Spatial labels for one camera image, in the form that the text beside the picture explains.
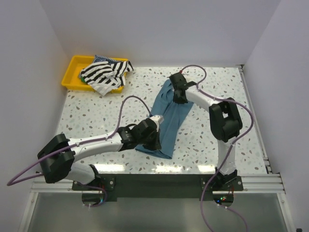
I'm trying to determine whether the blue ribbed tank top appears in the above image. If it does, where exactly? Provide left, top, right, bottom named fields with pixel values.
left=135, top=80, right=193, bottom=160

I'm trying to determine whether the black white striped tank top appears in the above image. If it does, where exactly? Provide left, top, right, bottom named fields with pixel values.
left=80, top=61, right=134, bottom=96

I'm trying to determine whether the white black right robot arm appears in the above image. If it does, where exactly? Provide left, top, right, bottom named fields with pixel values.
left=169, top=72, right=243, bottom=190

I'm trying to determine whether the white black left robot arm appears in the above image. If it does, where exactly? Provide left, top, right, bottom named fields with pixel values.
left=37, top=115, right=163, bottom=189

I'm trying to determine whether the blue white striped tank top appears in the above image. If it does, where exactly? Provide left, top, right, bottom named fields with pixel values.
left=92, top=55, right=121, bottom=64

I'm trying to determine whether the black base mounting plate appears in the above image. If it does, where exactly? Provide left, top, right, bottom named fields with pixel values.
left=72, top=174, right=244, bottom=203

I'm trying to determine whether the green garment in tray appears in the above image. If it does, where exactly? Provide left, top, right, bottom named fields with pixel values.
left=78, top=74, right=87, bottom=85

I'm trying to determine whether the yellow plastic tray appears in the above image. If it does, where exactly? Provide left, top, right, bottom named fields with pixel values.
left=61, top=56, right=129, bottom=93

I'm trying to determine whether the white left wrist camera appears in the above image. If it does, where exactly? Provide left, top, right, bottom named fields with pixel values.
left=150, top=115, right=164, bottom=125

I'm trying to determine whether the aluminium frame rail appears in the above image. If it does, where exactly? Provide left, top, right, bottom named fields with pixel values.
left=30, top=174, right=285, bottom=193

